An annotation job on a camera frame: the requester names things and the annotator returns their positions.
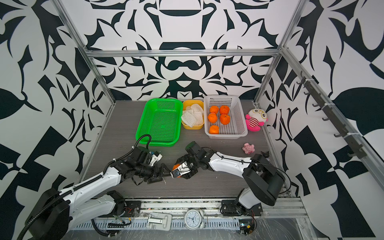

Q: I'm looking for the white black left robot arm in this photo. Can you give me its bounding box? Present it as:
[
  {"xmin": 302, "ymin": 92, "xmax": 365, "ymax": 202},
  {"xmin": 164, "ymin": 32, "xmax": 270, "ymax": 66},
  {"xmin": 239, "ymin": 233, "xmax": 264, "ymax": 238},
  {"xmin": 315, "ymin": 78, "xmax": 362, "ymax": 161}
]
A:
[{"xmin": 18, "ymin": 143, "xmax": 171, "ymax": 240}]

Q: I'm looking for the white rectangular device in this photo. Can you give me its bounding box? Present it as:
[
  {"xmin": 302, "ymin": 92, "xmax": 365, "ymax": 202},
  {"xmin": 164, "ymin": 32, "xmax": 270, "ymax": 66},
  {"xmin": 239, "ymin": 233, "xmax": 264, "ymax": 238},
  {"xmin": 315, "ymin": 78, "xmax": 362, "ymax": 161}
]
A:
[{"xmin": 147, "ymin": 213, "xmax": 173, "ymax": 231}]

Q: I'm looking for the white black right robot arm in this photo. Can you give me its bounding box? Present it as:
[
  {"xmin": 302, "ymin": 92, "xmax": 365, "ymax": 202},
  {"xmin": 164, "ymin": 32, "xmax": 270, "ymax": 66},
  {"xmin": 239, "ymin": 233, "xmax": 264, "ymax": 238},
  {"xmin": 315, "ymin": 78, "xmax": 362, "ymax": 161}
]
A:
[{"xmin": 171, "ymin": 142, "xmax": 286, "ymax": 217}]

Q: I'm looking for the white foam net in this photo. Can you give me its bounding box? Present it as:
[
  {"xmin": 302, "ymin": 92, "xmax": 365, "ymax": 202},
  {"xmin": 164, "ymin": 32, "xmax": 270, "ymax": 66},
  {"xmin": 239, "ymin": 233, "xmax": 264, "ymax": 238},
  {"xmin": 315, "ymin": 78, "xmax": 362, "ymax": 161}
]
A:
[
  {"xmin": 194, "ymin": 112, "xmax": 204, "ymax": 126},
  {"xmin": 191, "ymin": 104, "xmax": 204, "ymax": 113},
  {"xmin": 182, "ymin": 111, "xmax": 197, "ymax": 128}
]

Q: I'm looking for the white analog clock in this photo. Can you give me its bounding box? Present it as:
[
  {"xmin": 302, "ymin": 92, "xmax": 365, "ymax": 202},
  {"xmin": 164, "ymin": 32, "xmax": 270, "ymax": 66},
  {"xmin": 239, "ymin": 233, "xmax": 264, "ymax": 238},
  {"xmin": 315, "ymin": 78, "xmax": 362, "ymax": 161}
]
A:
[{"xmin": 184, "ymin": 209, "xmax": 205, "ymax": 231}]

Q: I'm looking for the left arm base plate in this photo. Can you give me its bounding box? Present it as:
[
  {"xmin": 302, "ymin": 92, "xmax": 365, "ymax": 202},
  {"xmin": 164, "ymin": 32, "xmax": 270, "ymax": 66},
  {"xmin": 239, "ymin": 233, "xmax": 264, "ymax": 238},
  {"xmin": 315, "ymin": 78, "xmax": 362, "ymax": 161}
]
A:
[{"xmin": 99, "ymin": 201, "xmax": 142, "ymax": 218}]

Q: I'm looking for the small black figurine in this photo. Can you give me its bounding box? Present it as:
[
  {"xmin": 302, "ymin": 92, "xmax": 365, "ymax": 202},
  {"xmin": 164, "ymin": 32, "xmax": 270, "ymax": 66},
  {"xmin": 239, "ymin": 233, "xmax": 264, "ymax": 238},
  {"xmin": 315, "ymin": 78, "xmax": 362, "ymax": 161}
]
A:
[{"xmin": 261, "ymin": 151, "xmax": 270, "ymax": 159}]

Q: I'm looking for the small pink pig toy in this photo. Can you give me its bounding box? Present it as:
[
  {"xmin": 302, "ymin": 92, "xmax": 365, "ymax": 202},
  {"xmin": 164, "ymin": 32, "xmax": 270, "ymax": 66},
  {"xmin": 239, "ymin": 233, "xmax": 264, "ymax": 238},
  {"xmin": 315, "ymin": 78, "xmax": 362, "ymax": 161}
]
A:
[{"xmin": 242, "ymin": 143, "xmax": 255, "ymax": 155}]

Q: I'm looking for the white perforated plastic basket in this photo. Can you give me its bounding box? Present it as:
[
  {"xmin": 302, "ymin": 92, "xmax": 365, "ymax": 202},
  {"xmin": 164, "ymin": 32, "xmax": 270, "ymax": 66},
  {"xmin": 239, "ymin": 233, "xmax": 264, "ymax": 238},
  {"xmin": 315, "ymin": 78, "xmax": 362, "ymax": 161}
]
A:
[{"xmin": 204, "ymin": 95, "xmax": 248, "ymax": 140}]

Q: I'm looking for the black hook rail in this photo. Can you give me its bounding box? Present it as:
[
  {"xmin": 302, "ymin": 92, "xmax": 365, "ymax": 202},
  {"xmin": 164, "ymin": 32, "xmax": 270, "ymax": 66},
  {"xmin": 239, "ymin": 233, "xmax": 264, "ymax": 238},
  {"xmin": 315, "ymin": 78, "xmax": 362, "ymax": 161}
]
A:
[{"xmin": 298, "ymin": 76, "xmax": 368, "ymax": 159}]

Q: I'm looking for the netted orange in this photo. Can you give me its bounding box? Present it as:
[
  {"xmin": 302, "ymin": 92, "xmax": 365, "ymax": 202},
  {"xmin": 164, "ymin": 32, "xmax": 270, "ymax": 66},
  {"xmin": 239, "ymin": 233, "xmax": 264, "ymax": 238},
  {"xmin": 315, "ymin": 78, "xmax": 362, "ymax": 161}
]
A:
[
  {"xmin": 209, "ymin": 125, "xmax": 220, "ymax": 135},
  {"xmin": 219, "ymin": 106, "xmax": 230, "ymax": 115},
  {"xmin": 171, "ymin": 164, "xmax": 181, "ymax": 178},
  {"xmin": 208, "ymin": 113, "xmax": 218, "ymax": 124},
  {"xmin": 220, "ymin": 114, "xmax": 231, "ymax": 125}
]

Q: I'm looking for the green plastic basket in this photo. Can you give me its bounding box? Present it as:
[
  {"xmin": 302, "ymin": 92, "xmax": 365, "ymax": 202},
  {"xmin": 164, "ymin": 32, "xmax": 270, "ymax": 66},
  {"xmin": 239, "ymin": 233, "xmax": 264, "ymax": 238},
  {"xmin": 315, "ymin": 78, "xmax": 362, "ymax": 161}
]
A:
[{"xmin": 136, "ymin": 99, "xmax": 183, "ymax": 147}]

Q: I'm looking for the pink white plush doll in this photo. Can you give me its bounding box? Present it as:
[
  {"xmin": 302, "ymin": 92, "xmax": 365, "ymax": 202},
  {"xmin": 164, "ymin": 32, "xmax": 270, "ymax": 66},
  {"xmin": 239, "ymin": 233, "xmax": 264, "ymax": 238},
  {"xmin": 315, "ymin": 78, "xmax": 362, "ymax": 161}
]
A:
[{"xmin": 245, "ymin": 109, "xmax": 268, "ymax": 132}]

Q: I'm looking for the orange being unwrapped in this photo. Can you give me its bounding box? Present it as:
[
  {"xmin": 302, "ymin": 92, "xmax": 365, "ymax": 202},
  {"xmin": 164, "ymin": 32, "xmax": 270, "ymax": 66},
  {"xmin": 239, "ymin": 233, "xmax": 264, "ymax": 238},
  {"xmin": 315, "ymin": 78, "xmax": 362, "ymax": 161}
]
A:
[{"xmin": 210, "ymin": 106, "xmax": 220, "ymax": 115}]

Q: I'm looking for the small circuit board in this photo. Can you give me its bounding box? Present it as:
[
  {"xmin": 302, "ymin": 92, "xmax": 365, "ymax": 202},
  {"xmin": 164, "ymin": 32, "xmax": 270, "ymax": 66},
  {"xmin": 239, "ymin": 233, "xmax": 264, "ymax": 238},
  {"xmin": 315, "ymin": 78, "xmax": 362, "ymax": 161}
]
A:
[{"xmin": 239, "ymin": 219, "xmax": 257, "ymax": 236}]

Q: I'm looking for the yellow plastic tub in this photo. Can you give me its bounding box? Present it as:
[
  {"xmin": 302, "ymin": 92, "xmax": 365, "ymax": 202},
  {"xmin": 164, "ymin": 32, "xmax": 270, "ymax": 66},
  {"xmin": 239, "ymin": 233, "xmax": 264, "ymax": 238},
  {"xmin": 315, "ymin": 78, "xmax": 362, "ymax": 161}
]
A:
[{"xmin": 182, "ymin": 100, "xmax": 205, "ymax": 130}]

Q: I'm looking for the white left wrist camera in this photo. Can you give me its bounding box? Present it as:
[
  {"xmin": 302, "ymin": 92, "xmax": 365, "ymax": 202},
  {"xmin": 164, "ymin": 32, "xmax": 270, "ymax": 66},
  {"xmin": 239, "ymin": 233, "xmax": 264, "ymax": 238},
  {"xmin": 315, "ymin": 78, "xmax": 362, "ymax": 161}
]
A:
[{"xmin": 150, "ymin": 152, "xmax": 163, "ymax": 167}]

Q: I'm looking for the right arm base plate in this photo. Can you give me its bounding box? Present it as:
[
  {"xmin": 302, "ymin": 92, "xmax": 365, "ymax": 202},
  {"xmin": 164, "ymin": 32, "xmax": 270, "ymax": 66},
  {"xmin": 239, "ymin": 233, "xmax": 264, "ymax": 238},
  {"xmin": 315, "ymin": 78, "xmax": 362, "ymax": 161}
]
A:
[{"xmin": 220, "ymin": 200, "xmax": 263, "ymax": 217}]

